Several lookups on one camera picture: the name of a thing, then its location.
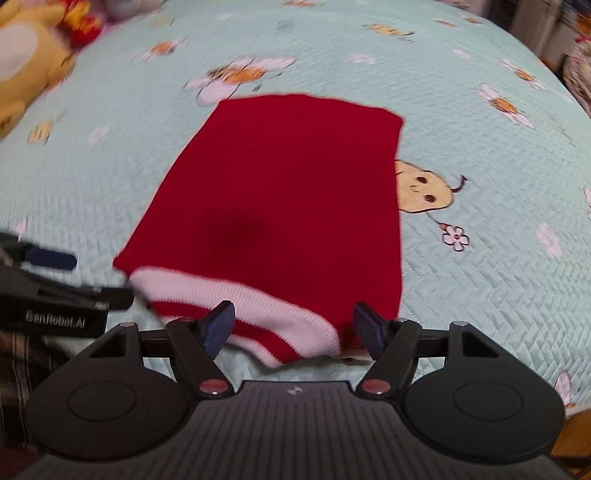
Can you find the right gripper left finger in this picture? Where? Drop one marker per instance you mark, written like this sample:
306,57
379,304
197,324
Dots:
195,344

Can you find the floral folded quilt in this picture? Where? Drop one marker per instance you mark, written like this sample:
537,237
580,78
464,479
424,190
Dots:
577,73

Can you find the plaid dark bed sheet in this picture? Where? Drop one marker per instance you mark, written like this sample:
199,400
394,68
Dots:
25,362

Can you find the mint quilted bee bedspread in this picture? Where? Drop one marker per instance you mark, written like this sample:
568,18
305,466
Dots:
511,254

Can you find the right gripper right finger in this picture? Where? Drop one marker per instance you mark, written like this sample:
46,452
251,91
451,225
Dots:
392,344

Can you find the red knit varsity jacket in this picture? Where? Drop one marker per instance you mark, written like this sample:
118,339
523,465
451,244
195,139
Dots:
286,206

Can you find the red small plush toy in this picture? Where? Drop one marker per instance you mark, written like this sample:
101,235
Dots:
78,24

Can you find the yellow plush toy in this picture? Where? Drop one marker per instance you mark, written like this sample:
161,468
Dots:
33,59

